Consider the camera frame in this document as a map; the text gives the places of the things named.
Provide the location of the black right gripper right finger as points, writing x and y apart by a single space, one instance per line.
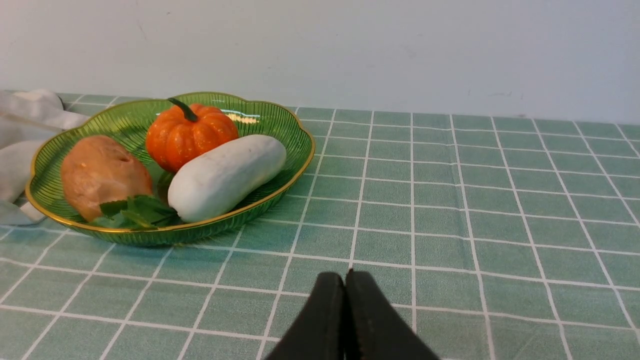
373 328

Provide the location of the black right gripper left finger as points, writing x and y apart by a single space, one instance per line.
315 334

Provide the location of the white cloth tote bag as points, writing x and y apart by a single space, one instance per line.
27 120

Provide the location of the green checkered tablecloth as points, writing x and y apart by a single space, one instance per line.
494 238

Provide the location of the white radish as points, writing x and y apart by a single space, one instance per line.
213 183

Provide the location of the green leaf sprig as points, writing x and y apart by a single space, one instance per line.
137 212

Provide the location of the orange mini pumpkin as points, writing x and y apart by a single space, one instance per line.
184 132

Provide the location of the brown potato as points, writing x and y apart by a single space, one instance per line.
100 170

